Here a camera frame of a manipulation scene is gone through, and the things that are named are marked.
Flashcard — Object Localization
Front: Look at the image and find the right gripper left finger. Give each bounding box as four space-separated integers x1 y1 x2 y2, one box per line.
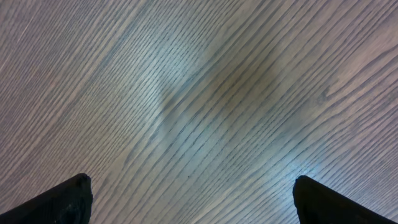
1 173 93 224

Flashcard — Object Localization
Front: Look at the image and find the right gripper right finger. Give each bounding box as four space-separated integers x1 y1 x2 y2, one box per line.
293 175 396 224

